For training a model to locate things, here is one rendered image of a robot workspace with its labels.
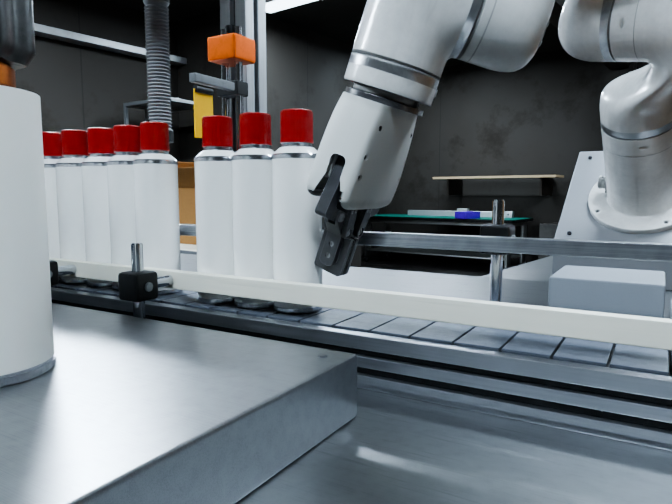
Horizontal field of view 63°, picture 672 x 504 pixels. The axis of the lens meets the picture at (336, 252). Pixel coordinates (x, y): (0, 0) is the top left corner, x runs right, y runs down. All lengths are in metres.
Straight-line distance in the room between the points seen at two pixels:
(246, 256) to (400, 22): 0.27
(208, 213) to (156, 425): 0.34
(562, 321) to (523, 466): 0.11
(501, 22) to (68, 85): 5.42
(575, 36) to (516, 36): 0.48
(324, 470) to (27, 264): 0.23
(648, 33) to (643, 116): 0.15
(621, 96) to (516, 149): 6.96
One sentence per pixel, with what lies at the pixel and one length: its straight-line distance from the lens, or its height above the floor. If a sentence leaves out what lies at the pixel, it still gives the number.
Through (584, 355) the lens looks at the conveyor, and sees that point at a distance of 0.46.
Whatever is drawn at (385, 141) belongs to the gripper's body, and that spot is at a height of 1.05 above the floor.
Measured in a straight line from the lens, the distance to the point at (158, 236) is 0.69.
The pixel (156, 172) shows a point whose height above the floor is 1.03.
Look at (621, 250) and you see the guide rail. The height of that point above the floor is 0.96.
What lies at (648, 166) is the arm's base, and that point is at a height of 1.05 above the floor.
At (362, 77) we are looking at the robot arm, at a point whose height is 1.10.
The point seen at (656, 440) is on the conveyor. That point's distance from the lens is 0.45.
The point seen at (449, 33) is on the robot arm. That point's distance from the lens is 0.51.
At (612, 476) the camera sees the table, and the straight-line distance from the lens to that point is 0.40.
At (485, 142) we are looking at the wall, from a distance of 8.15.
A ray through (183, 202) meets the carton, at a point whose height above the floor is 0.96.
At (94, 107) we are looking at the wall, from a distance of 5.89.
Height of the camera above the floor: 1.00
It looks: 6 degrees down
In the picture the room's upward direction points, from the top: straight up
